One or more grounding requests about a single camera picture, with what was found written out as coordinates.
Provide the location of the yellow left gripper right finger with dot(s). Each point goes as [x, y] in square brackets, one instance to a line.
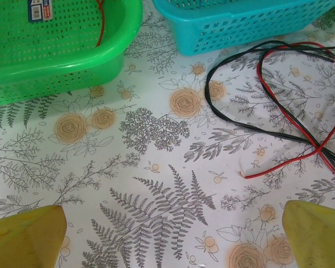
[321, 237]

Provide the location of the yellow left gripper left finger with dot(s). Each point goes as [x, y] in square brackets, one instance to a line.
[22, 240]

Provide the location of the floral patterned table cover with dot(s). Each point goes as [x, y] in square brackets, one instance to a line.
[156, 139]

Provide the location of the green basket with label sticker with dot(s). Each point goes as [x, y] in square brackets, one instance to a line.
[72, 69]

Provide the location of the teal plastic basket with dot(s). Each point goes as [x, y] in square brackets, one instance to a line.
[212, 33]

